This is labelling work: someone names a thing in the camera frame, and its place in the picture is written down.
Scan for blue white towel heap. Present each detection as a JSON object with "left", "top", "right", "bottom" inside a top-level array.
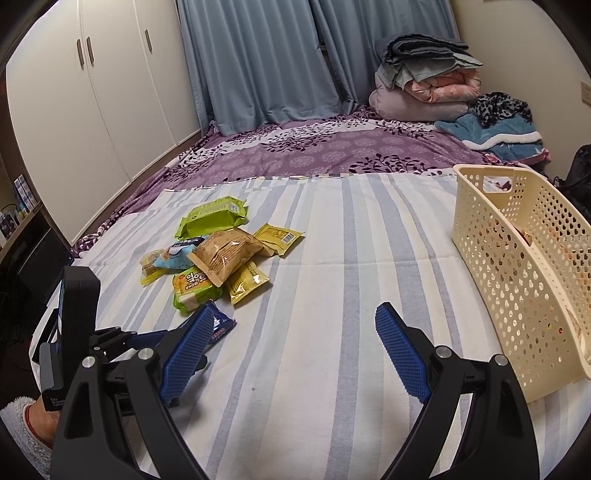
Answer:
[{"left": 436, "top": 113, "right": 553, "bottom": 163}]

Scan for purple floral bedsheet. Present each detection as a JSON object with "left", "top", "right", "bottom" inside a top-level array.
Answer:
[{"left": 71, "top": 105, "right": 548, "bottom": 260}]

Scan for leopard print cloth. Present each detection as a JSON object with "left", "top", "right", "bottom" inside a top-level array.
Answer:
[{"left": 471, "top": 92, "right": 534, "bottom": 131}]

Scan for dark blue snack packet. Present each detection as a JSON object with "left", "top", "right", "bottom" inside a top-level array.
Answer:
[{"left": 203, "top": 300, "right": 237, "bottom": 354}]

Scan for pale green folded blanket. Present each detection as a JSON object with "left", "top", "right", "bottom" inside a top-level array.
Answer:
[{"left": 381, "top": 58, "right": 462, "bottom": 89}]

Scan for dark grey folded blanket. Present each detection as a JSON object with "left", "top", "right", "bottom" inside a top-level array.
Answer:
[{"left": 375, "top": 33, "right": 483, "bottom": 66}]

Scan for large green snack packet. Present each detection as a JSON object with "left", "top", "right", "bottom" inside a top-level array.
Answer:
[{"left": 178, "top": 196, "right": 250, "bottom": 241}]

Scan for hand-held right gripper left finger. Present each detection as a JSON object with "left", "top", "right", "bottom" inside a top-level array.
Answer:
[{"left": 50, "top": 305, "right": 218, "bottom": 480}]

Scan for light blue snack packet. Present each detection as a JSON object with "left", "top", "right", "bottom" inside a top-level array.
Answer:
[{"left": 152, "top": 235, "right": 208, "bottom": 271}]

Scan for white wardrobe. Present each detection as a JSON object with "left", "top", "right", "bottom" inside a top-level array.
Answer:
[{"left": 4, "top": 0, "right": 205, "bottom": 246}]

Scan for blue curtain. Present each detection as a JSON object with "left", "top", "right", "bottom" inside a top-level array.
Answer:
[
  {"left": 308, "top": 0, "right": 462, "bottom": 101},
  {"left": 177, "top": 0, "right": 357, "bottom": 136}
]

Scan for striped bed sheet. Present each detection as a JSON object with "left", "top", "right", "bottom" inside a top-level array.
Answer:
[{"left": 28, "top": 172, "right": 591, "bottom": 480}]

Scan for cream perforated plastic basket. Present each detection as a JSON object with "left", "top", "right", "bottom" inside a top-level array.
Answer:
[{"left": 452, "top": 164, "right": 591, "bottom": 403}]

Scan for small yellow snack packet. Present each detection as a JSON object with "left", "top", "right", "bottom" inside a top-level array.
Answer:
[{"left": 140, "top": 249, "right": 169, "bottom": 288}]

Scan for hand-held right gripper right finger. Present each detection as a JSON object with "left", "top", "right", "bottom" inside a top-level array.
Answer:
[{"left": 375, "top": 302, "right": 540, "bottom": 480}]

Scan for yellow barcode snack packet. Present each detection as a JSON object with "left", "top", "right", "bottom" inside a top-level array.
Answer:
[{"left": 253, "top": 222, "right": 306, "bottom": 258}]

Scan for black bag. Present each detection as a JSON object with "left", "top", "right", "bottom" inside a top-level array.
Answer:
[{"left": 551, "top": 144, "right": 591, "bottom": 219}]

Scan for person's left forearm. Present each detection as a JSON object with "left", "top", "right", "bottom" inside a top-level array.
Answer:
[{"left": 0, "top": 396, "right": 62, "bottom": 480}]

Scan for small boxes on shelf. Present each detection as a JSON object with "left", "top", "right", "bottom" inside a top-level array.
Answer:
[{"left": 13, "top": 174, "right": 37, "bottom": 219}]

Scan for pink folded quilt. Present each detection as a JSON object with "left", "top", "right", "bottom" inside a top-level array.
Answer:
[{"left": 404, "top": 69, "right": 483, "bottom": 103}]

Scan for brown snack bag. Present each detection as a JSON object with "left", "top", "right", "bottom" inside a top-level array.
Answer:
[{"left": 191, "top": 229, "right": 265, "bottom": 287}]

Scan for dark wooden shelf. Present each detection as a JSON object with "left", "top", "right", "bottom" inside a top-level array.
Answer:
[{"left": 0, "top": 152, "right": 75, "bottom": 333}]

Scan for green and white snack packet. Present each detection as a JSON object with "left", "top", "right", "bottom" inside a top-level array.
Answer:
[{"left": 172, "top": 267, "right": 218, "bottom": 315}]

